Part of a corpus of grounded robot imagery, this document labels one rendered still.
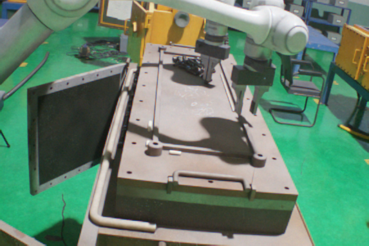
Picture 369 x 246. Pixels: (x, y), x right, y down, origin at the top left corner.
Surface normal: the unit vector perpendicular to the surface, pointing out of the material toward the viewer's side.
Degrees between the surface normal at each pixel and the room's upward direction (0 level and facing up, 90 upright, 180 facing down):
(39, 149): 90
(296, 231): 0
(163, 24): 90
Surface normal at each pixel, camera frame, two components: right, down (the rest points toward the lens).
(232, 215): 0.04, 0.39
